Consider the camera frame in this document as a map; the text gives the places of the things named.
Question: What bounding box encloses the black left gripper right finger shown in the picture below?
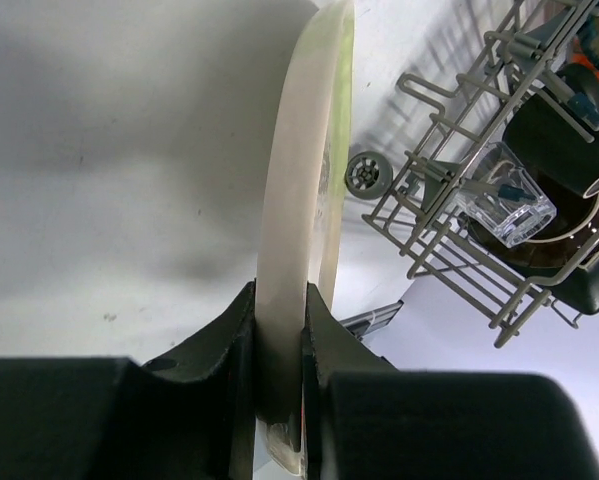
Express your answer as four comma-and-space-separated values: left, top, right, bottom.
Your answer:
301, 285, 599, 479

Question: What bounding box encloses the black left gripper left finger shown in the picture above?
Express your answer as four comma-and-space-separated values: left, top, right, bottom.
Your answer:
0, 283, 255, 479

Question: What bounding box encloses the large cream round plate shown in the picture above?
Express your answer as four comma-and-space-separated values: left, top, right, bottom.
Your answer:
254, 1, 355, 477

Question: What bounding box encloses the clear glass cup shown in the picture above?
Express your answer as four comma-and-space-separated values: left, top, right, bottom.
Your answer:
454, 142, 557, 248

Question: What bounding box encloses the dark brown mug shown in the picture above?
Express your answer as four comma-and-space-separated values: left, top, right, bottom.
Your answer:
468, 63, 599, 269

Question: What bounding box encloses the black floral square plate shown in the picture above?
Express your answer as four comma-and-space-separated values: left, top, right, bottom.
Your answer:
552, 254, 599, 315

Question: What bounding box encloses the aluminium frame rail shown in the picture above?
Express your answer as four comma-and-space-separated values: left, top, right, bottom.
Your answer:
339, 300, 404, 341

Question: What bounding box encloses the grey wire dish rack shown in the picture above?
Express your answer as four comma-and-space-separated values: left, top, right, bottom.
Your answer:
346, 1, 599, 346

